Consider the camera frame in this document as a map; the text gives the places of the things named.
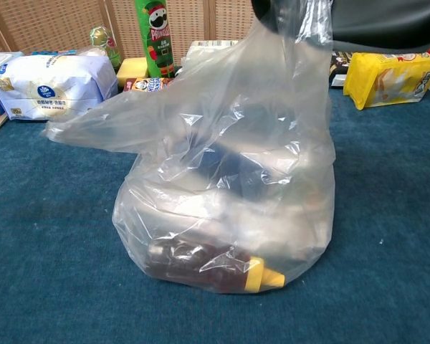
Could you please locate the woven rattan folding screen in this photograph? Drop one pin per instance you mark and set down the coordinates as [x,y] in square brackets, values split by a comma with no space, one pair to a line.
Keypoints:
[57,25]

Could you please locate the black pink snack pack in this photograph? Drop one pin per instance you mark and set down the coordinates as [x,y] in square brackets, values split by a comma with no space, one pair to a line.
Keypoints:
[340,64]

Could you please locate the brown sauce bottle yellow cap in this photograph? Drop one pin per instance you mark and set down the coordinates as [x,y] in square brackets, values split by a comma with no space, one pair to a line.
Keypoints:
[258,277]

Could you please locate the yellow sponge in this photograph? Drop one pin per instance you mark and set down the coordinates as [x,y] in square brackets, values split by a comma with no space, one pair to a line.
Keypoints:
[130,71]

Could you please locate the long white paper roll pack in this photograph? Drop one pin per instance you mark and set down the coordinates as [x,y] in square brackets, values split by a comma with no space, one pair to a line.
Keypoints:
[208,48]

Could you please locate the yellow snack bag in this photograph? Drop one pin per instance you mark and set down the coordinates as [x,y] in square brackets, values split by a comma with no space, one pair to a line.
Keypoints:
[390,79]

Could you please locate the brown Hello Panda box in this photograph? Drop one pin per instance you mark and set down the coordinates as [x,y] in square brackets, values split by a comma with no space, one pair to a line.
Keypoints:
[143,85]

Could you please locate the dark blue box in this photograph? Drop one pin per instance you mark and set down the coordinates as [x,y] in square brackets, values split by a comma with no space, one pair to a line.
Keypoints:
[236,172]

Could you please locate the light blue wipes pack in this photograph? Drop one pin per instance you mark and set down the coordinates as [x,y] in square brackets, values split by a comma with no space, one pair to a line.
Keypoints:
[0,59]

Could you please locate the teal felt table cover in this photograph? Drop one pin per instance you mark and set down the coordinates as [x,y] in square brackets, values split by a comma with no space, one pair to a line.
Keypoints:
[57,233]

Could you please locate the green Pringles can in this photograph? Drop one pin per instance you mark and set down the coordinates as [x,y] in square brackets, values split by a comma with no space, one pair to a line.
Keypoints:
[157,39]

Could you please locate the clear plastic shopping bag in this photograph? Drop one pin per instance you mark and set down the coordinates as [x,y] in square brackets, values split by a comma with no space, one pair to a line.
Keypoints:
[229,143]

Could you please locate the white blue tissue pack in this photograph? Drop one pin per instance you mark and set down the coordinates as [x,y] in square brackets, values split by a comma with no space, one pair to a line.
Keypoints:
[53,89]

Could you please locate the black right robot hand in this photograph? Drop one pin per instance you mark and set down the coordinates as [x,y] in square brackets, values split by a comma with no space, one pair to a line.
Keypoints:
[380,21]

